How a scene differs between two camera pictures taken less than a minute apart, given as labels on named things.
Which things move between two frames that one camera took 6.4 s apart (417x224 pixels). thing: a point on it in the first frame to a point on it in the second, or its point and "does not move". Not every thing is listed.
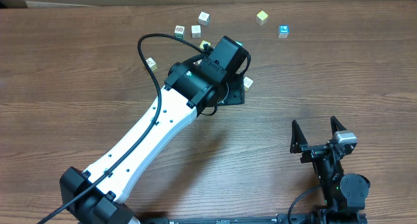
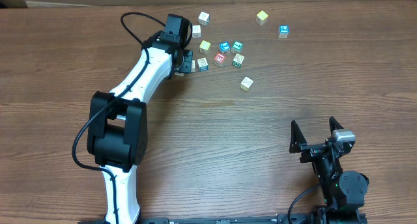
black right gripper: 318,151 does not move
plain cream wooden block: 195,30 does not move
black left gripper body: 235,94 to 186,65
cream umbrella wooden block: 247,83 does not move
